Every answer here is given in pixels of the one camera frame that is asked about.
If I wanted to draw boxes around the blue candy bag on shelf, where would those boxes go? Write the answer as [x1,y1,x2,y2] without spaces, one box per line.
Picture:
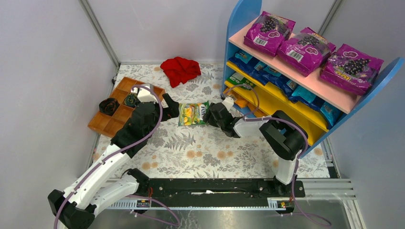
[228,50,268,85]

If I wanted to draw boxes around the purple grape candy bag middle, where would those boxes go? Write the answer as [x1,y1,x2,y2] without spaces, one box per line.
[277,27,336,77]

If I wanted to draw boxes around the orange wooden divided tray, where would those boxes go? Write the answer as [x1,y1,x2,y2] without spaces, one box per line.
[87,76,166,139]

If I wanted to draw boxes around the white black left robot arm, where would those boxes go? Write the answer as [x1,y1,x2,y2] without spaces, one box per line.
[48,94,180,229]

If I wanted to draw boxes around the purple grape candy bag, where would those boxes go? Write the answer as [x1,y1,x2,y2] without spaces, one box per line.
[320,44,384,96]
[277,27,336,77]
[244,11,296,57]

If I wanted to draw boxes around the green white Fox's candy bag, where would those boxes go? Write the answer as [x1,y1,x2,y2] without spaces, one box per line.
[178,101,210,126]

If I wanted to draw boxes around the red cloth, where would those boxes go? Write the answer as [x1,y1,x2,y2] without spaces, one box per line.
[160,57,201,88]

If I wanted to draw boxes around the purple grape candy bag right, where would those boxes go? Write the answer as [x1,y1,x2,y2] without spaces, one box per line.
[320,44,384,96]

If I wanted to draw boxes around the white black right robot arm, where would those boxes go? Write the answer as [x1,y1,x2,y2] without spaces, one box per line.
[203,102,309,185]

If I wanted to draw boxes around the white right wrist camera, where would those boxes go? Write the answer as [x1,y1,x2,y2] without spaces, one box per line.
[222,96,234,111]

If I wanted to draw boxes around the orange mango candy bag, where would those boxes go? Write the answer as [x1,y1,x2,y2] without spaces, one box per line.
[247,103,267,117]
[222,88,248,108]

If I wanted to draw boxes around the blue candy bag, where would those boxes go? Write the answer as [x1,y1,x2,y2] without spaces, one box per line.
[228,50,268,85]
[292,85,341,130]
[255,62,298,103]

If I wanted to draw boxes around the black round object on tray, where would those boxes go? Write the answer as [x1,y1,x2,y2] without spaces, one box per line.
[99,98,120,116]

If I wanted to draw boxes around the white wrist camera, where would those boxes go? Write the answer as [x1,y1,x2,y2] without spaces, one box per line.
[222,96,234,111]
[130,86,158,103]

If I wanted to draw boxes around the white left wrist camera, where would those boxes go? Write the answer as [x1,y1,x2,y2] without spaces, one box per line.
[130,86,158,103]

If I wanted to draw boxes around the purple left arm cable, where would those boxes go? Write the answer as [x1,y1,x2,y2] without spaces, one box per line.
[53,84,181,229]

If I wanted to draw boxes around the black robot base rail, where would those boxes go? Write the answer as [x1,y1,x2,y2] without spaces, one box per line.
[126,169,306,208]

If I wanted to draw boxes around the dark round object in tray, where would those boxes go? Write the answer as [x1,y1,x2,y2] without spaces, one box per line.
[124,93,140,108]

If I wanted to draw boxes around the purple grape candy bag left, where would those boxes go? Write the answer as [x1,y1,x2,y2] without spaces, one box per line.
[244,11,296,57]

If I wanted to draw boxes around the blue yellow pink shelf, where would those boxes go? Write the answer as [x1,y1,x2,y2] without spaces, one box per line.
[223,0,404,148]

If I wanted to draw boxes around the floral table mat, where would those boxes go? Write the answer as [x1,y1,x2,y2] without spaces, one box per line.
[93,63,330,179]

